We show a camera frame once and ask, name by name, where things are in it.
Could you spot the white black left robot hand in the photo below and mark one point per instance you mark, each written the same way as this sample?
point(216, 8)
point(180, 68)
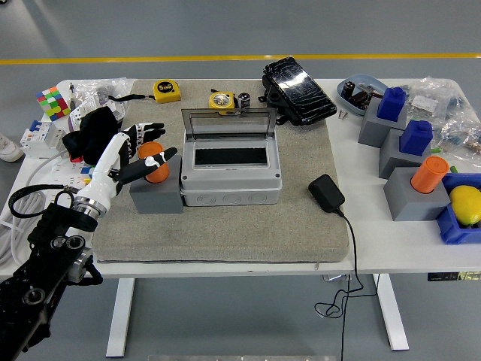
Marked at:
point(101, 176)

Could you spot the orange cylinder battery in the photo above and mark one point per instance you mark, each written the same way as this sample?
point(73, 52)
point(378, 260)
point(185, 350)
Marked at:
point(428, 175)
point(159, 176)

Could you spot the grey electrical box clear lid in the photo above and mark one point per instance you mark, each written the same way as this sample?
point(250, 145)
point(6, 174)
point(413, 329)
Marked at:
point(229, 188)

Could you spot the black glossy case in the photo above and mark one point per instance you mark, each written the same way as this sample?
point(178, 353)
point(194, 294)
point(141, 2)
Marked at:
point(300, 94)

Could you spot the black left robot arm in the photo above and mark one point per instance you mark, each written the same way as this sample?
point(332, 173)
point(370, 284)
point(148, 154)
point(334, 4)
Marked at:
point(37, 240)

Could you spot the white purple card box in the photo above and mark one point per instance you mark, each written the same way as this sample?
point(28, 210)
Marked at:
point(75, 114)

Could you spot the small red block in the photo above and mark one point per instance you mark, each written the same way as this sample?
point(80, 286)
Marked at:
point(76, 159)

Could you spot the white power strip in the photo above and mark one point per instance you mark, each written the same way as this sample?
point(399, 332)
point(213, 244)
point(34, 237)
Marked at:
point(62, 171)

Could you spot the black cloth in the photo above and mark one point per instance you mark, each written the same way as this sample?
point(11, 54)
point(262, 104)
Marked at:
point(90, 131)

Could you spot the grey block with round hole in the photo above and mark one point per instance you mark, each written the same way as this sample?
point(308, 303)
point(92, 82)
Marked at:
point(158, 199)

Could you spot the white circuit breaker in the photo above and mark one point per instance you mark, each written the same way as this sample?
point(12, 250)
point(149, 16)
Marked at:
point(37, 139)

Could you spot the clear plastic bag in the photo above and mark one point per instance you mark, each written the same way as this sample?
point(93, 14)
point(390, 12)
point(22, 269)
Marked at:
point(94, 90)

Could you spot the large colourful puzzle cube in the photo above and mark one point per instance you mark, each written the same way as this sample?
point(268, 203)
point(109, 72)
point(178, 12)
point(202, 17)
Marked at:
point(52, 103)

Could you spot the silver screwdriver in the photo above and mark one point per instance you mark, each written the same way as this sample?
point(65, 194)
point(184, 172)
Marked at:
point(71, 92)

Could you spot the white shoe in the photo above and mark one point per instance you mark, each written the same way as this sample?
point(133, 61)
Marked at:
point(9, 148)

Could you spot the yellow square tape measure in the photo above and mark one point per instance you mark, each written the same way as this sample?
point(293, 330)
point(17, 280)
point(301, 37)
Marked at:
point(165, 90)

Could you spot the grey-brown mat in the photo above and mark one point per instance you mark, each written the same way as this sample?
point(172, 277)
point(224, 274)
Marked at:
point(225, 233)

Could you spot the yellow chrome tape measure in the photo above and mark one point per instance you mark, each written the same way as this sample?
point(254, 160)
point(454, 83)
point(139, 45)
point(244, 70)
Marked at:
point(221, 101)

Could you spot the black cylinder capacitor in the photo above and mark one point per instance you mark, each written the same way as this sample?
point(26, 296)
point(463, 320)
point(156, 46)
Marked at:
point(245, 101)

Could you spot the black power adapter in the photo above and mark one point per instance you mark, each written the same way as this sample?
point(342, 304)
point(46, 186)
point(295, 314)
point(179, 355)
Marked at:
point(326, 192)

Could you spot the brown electronic parts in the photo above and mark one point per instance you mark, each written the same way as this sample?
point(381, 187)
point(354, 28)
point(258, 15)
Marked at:
point(359, 99)

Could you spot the grey holder block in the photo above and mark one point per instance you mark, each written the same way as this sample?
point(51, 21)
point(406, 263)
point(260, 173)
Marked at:
point(370, 128)
point(406, 203)
point(389, 158)

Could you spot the light blue tray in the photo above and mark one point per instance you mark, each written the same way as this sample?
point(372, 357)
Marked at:
point(366, 79)

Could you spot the blue plastic block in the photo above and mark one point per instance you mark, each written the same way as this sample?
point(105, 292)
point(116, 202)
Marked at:
point(415, 137)
point(391, 103)

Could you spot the white table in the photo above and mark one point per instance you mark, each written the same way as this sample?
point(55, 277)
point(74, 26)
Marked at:
point(394, 244)

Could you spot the clear bag of parts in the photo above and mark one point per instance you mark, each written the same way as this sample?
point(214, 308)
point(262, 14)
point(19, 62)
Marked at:
point(432, 97)
point(458, 135)

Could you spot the blue storage bin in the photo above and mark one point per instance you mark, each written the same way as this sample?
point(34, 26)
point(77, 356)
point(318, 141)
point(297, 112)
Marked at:
point(451, 229)

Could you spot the black table control panel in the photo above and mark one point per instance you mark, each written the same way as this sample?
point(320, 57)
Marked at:
point(451, 276)

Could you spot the yellow lemon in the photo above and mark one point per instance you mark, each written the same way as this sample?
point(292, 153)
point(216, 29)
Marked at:
point(466, 205)

